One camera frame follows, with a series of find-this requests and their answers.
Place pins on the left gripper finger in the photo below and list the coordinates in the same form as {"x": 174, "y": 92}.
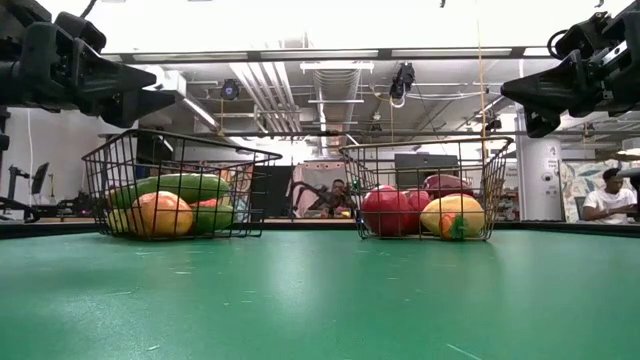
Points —
{"x": 135, "y": 107}
{"x": 110, "y": 75}

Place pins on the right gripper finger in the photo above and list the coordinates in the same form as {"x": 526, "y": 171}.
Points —
{"x": 550, "y": 87}
{"x": 542, "y": 122}

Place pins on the green cucumber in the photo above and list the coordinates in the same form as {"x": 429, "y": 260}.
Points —
{"x": 175, "y": 186}

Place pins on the orange fruit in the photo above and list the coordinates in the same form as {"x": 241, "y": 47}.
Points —
{"x": 160, "y": 215}

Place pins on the dark red apple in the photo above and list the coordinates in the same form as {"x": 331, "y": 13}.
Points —
{"x": 445, "y": 182}

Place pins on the yellow corn cob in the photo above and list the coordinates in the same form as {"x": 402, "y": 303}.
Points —
{"x": 117, "y": 221}

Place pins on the yellow mango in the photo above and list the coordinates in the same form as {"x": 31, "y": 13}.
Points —
{"x": 470, "y": 212}

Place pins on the background black robot arm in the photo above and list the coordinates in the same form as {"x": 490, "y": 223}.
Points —
{"x": 305, "y": 189}
{"x": 20, "y": 207}

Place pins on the white ceiling unit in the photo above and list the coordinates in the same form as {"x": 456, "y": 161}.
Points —
{"x": 172, "y": 82}

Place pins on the white round column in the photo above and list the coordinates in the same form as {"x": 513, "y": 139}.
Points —
{"x": 537, "y": 170}

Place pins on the black ceiling spotlight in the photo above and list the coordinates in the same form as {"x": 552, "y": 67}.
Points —
{"x": 229, "y": 89}

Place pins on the person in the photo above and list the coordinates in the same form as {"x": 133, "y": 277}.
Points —
{"x": 339, "y": 195}
{"x": 607, "y": 200}

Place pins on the black background panel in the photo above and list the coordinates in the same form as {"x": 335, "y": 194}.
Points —
{"x": 40, "y": 177}

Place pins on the black background monitor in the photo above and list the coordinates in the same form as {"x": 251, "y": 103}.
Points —
{"x": 430, "y": 160}

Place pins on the black background cabinet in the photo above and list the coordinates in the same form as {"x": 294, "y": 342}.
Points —
{"x": 272, "y": 195}

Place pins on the white ceiling light fixture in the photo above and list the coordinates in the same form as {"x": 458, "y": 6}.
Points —
{"x": 336, "y": 66}

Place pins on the green table mat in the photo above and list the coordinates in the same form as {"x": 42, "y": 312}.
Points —
{"x": 320, "y": 300}

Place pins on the black ceiling camera mount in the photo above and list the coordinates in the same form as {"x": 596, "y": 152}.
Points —
{"x": 402, "y": 79}

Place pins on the silver ceiling duct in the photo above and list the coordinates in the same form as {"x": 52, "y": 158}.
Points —
{"x": 336, "y": 90}

